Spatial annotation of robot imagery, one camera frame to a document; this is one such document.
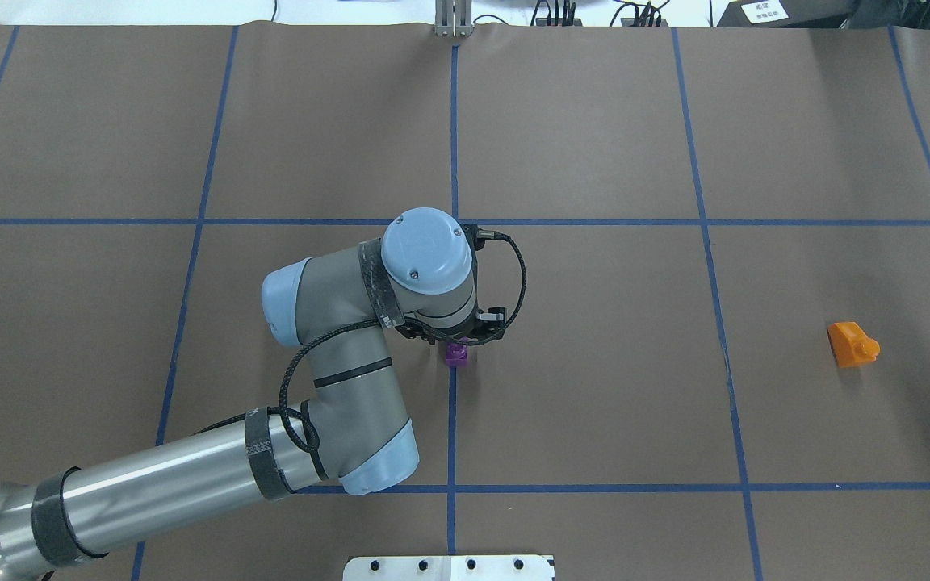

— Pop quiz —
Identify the aluminium frame post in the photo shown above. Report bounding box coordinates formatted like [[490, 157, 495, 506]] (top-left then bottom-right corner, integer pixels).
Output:
[[433, 0, 475, 38]]

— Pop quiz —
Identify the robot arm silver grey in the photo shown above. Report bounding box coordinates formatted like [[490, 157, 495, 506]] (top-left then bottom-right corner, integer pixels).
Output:
[[0, 208, 514, 580]]

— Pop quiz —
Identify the orange trapezoid block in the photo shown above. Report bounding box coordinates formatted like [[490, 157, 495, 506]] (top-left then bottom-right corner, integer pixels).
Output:
[[827, 321, 882, 369]]

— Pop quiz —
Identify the black box white label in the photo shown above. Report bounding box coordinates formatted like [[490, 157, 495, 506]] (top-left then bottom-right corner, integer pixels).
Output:
[[714, 1, 859, 29]]

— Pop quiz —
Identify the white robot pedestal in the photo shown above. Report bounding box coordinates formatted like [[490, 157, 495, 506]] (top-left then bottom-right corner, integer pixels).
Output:
[[341, 554, 556, 580]]

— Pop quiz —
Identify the purple trapezoid block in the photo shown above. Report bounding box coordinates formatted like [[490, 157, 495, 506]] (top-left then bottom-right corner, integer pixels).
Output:
[[444, 342, 469, 369]]

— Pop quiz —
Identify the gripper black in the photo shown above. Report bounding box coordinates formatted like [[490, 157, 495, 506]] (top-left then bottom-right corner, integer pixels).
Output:
[[399, 320, 495, 347]]

